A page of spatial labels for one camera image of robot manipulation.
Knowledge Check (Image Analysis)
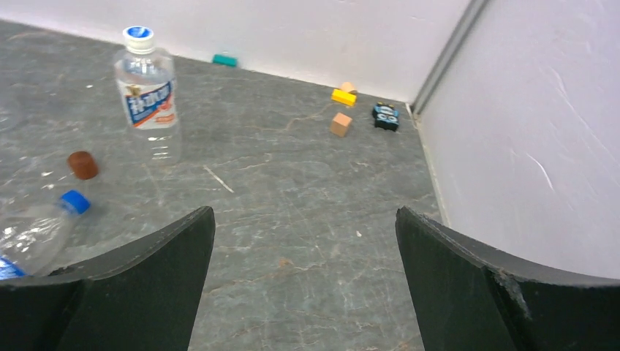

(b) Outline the tan cube block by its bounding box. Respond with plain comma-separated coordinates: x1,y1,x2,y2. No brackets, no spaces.
330,113,352,137

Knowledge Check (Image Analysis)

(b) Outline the brown cylinder block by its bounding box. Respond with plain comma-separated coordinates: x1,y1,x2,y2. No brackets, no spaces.
67,151,99,180

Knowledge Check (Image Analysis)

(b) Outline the teal block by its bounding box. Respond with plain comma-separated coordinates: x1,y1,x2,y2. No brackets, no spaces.
211,54,238,67

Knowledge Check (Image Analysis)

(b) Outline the red label clear bottle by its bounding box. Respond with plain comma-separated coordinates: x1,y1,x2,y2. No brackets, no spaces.
113,40,182,165

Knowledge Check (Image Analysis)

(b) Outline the white blue bottle cap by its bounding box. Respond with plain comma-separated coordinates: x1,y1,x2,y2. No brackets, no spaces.
122,26,156,55

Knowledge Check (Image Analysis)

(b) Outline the Pepsi label clear bottle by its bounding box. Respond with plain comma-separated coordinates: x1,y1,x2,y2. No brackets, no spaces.
1,198,81,280

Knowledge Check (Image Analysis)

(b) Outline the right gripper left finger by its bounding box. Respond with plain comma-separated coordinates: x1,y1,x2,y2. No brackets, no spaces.
1,206,216,350

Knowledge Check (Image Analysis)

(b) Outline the black blue toy car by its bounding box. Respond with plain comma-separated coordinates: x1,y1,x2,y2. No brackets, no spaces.
371,102,400,132

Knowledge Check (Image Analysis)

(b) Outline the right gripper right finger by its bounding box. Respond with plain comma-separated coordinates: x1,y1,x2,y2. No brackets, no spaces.
396,207,619,350

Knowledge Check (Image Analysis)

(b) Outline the solid blue bottle cap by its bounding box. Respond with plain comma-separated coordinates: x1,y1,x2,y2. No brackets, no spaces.
58,189,91,215

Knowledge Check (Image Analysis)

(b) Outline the small tan block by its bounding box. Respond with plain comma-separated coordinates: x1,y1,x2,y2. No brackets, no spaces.
340,82,358,94

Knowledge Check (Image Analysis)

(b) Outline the yellow block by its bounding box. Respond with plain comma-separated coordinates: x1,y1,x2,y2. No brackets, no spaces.
331,88,357,107

